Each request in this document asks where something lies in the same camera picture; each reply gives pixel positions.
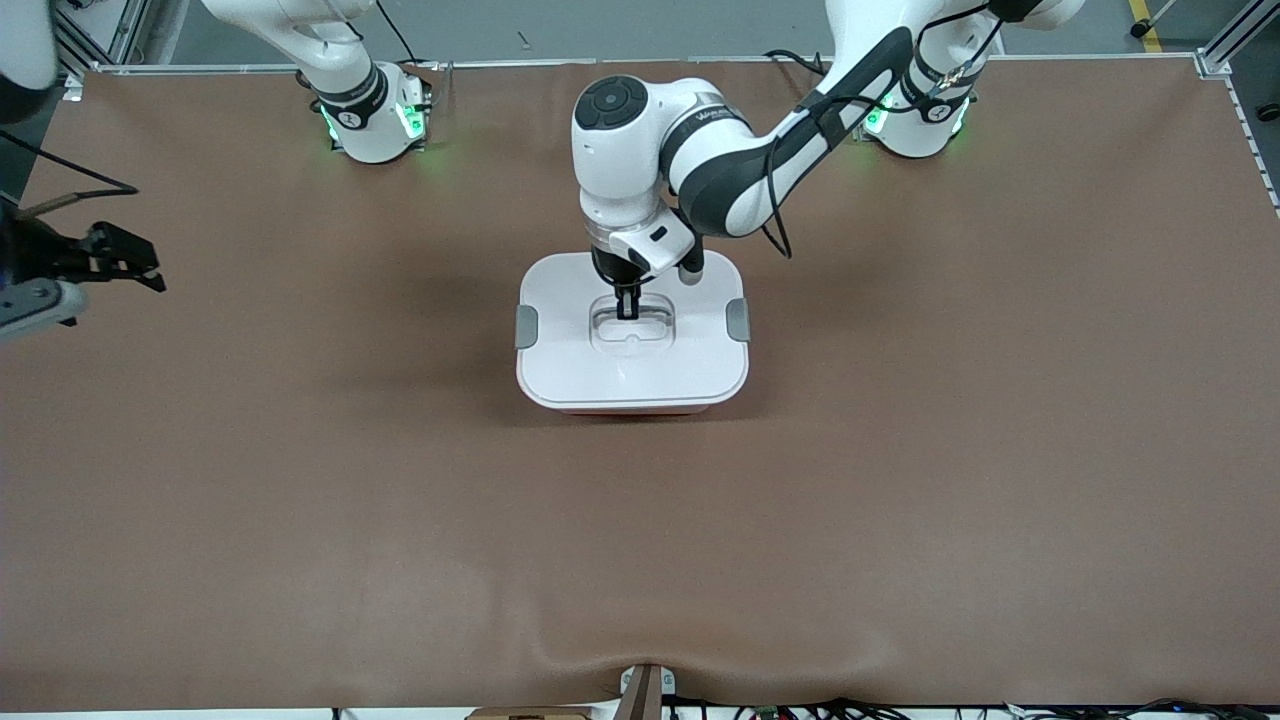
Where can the front camera mounting bracket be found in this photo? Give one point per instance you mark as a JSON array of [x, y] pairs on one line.
[[642, 692]]

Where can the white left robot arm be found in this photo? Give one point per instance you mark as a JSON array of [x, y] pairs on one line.
[[720, 170]]

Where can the black round floor object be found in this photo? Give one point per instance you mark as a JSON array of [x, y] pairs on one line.
[[1270, 111]]

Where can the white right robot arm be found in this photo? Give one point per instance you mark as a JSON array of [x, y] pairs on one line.
[[360, 120]]

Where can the white box lid grey latches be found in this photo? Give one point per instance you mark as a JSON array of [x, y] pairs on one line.
[[630, 375]]

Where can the cardboard piece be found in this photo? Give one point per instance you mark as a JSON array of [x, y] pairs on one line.
[[530, 714]]

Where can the thin metal stand leg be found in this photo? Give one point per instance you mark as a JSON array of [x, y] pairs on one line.
[[1140, 28]]

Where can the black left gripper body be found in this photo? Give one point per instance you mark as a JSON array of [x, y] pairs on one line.
[[608, 266]]

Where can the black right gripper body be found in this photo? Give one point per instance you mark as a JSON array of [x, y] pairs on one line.
[[45, 254]]

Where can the pink plastic box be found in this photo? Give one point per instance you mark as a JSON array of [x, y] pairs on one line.
[[630, 411]]

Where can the brown table mat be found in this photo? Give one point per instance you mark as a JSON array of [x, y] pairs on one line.
[[640, 550]]

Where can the aluminium frame profile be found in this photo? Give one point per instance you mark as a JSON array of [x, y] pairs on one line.
[[1230, 40], [100, 40]]

